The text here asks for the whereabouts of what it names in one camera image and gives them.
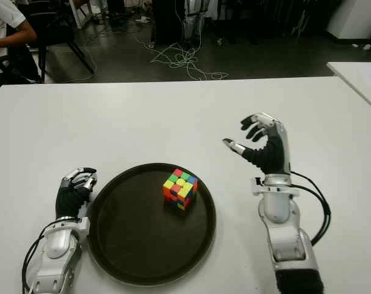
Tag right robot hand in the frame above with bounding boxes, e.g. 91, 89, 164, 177
222, 112, 293, 178

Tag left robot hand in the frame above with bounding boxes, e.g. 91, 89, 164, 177
56, 167, 98, 220

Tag multicoloured Rubik's cube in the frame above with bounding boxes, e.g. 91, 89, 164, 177
162, 168, 199, 211

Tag dark round plate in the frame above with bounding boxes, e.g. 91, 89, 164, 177
87, 162, 217, 285

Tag neighbouring white table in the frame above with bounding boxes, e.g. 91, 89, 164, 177
326, 61, 371, 113

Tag black office chair armrest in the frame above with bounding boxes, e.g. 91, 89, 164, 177
0, 51, 42, 83

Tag black chair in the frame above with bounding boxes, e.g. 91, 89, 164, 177
26, 9, 96, 81

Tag black wheeled cabinet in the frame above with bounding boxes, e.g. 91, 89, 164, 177
153, 0, 189, 43

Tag person in white shirt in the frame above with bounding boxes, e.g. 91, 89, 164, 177
0, 0, 39, 96

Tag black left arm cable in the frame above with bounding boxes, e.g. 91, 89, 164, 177
21, 219, 59, 292

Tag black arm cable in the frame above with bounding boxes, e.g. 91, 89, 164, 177
291, 171, 332, 246
21, 219, 59, 292

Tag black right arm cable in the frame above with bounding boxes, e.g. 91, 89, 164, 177
291, 171, 332, 246

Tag tangled white floor cable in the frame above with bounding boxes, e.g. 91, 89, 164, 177
135, 30, 231, 81

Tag white pedestal box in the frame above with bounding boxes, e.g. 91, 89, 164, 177
326, 0, 371, 39

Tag white desk frame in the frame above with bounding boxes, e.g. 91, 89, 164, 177
67, 0, 94, 28

